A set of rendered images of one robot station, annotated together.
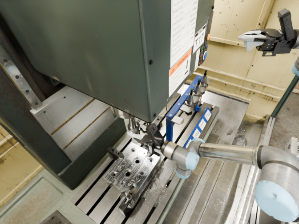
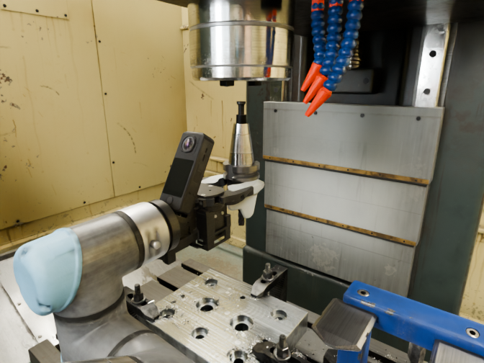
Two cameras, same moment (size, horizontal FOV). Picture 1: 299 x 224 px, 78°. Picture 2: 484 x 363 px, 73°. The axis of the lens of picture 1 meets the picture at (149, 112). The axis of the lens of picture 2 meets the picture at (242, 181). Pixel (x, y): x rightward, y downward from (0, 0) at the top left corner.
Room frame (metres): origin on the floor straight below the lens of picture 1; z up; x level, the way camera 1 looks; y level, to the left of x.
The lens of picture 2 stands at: (0.59, -0.46, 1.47)
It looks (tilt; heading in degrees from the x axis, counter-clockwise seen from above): 17 degrees down; 90
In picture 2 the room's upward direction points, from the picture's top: straight up
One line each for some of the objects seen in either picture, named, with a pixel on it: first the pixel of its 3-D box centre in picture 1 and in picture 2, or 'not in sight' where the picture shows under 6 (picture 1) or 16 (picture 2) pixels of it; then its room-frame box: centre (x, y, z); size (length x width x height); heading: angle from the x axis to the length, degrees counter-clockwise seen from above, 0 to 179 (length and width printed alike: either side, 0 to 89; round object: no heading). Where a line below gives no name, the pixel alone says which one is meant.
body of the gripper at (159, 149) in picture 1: (155, 143); (188, 218); (0.51, -0.02, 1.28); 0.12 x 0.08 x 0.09; 52
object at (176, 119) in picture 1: (177, 120); (343, 325); (0.70, -0.16, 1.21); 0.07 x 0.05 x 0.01; 52
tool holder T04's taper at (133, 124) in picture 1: (132, 121); (240, 143); (0.59, 0.09, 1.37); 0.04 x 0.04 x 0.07
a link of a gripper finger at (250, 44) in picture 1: (250, 43); not in sight; (0.66, -0.42, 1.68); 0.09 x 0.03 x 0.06; 83
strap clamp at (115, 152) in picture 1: (116, 154); (269, 289); (0.66, 0.25, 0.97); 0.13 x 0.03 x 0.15; 52
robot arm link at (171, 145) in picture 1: (170, 149); (142, 233); (0.47, -0.08, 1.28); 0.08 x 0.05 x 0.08; 142
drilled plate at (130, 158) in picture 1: (132, 168); (223, 323); (0.55, 0.14, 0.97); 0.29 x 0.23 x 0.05; 142
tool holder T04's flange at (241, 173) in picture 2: (133, 126); (240, 169); (0.59, 0.09, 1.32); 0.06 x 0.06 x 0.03
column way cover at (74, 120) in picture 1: (84, 116); (333, 194); (0.86, 0.44, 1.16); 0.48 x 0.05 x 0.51; 142
